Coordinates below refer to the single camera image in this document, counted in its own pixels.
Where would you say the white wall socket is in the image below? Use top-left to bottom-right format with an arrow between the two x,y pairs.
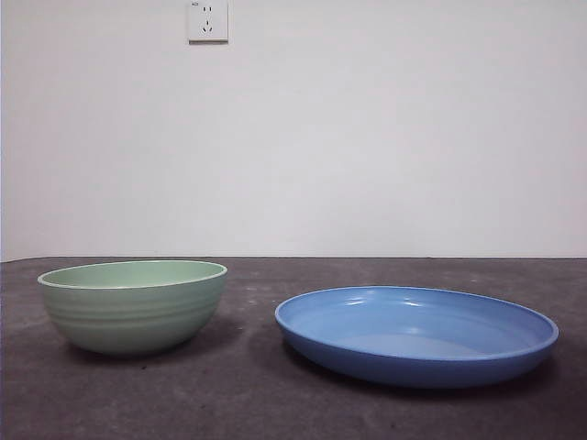
187,0 -> 229,46

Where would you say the blue round plate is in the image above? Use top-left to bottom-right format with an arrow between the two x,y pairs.
273,285 -> 560,390

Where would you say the green ribbed bowl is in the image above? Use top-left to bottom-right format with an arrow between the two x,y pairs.
37,258 -> 229,358

